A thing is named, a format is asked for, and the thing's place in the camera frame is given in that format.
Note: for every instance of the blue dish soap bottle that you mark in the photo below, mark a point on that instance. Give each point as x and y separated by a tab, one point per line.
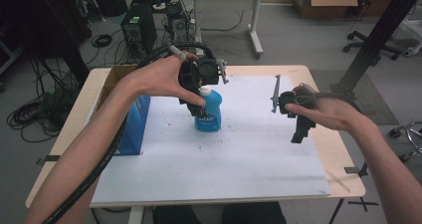
209	108

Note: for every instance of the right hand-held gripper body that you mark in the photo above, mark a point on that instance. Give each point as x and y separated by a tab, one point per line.
292	101

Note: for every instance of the grey floor mat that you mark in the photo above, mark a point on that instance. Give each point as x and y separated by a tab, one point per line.
375	104

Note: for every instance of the brown open cardboard box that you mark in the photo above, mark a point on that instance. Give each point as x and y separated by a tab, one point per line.
326	1

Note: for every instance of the black metal stand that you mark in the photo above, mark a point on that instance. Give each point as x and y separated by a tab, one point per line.
378	38

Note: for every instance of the black office chair base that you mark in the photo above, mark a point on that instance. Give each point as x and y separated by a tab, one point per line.
368	44

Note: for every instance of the white table mat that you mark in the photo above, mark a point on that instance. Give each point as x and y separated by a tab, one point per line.
239	157

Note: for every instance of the black tape cross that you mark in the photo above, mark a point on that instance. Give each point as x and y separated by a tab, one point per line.
363	203

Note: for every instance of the black tape strip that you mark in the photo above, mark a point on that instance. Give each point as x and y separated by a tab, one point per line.
48	159

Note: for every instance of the white table leg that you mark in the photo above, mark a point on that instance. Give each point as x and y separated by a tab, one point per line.
136	215

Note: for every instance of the person's right hand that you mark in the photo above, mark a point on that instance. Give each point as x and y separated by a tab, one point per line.
326	112

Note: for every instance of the black computer tower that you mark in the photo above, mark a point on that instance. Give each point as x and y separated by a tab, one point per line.
139	30

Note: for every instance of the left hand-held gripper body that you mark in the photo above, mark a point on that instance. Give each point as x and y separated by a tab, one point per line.
205	72

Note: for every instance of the grey computer tower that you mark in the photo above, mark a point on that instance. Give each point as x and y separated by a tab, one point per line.
177	23

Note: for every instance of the person's left hand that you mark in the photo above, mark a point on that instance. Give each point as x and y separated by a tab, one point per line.
159	78

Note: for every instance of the blue cardboard box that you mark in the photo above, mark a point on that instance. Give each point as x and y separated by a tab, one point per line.
136	124

